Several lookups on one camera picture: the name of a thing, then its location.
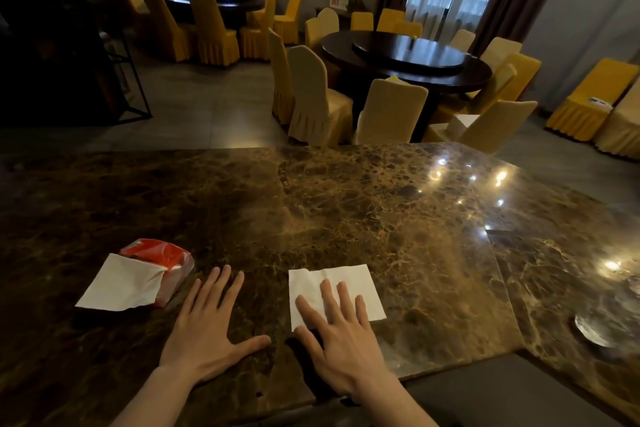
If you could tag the yellow covered chair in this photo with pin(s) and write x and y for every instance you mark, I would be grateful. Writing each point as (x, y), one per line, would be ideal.
(622, 129)
(590, 96)

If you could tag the white folded cloth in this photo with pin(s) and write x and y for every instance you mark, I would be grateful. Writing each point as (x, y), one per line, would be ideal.
(460, 124)

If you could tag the person's left middle finger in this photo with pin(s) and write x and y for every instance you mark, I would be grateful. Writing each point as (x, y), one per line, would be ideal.
(220, 287)

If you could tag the clear glass dish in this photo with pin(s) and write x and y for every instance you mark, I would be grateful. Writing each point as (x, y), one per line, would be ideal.
(592, 331)

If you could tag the person's left forearm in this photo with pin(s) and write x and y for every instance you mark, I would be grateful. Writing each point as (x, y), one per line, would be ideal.
(155, 401)

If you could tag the dark round dining table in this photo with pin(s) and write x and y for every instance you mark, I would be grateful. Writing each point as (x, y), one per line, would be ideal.
(245, 6)
(450, 79)

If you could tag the person's left hand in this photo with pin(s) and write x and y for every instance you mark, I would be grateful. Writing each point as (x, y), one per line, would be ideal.
(200, 336)

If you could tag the black metal shelf rack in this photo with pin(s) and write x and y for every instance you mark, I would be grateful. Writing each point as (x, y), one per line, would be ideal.
(75, 41)

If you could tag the person's left thumb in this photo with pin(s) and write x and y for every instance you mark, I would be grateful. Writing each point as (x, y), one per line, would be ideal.
(250, 346)

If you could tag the person's right hand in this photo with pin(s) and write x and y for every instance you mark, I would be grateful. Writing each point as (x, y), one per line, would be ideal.
(347, 356)

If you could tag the person's left little finger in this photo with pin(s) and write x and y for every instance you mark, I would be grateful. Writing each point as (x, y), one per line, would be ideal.
(190, 299)

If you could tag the person's right little finger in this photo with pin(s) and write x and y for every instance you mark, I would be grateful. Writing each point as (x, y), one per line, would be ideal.
(363, 312)

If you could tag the person's right thumb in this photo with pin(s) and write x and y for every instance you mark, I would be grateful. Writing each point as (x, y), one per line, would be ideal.
(307, 344)

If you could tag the person's right forearm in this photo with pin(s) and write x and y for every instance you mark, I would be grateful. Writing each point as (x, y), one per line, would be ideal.
(395, 406)

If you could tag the red tissue packet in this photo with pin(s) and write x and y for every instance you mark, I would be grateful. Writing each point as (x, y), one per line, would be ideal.
(165, 254)

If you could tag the person's right middle finger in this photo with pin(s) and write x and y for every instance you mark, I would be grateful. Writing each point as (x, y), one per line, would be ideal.
(331, 301)

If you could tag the group of yellow covered chairs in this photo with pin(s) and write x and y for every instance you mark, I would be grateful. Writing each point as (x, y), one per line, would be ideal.
(212, 36)
(315, 101)

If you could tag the white paper napkin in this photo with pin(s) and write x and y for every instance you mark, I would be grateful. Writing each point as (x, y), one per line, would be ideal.
(122, 284)
(350, 276)

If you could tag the small white card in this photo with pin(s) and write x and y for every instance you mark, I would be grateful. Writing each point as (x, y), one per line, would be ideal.
(600, 102)

